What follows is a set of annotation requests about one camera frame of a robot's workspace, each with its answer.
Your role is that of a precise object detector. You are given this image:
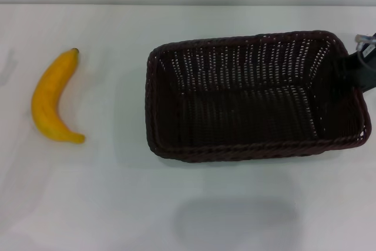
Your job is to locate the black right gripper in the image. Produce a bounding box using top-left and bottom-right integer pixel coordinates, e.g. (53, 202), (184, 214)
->
(347, 31), (376, 93)

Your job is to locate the black woven rectangular basket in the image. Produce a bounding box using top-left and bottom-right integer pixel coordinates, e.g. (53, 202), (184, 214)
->
(144, 29), (372, 164)

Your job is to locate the yellow banana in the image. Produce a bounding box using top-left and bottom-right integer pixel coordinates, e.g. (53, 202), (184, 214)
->
(31, 48), (86, 145)

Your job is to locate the translucent cable connector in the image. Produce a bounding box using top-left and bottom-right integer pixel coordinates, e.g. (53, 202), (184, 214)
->
(354, 34), (376, 46)

